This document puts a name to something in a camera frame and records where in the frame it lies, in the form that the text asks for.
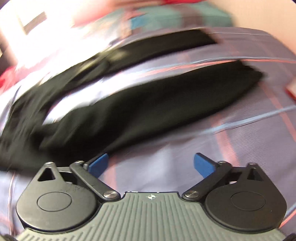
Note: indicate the black pants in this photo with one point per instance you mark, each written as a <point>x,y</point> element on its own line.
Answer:
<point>126,117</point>

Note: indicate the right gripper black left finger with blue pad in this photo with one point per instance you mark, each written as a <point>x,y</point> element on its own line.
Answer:
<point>59,199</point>

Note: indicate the teal patchwork blanket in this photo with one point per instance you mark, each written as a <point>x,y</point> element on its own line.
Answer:
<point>174,16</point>

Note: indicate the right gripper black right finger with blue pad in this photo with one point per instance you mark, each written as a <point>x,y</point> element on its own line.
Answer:
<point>243,199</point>

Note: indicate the red folded cloth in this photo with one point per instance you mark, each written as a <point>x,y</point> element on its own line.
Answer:
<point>291,91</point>

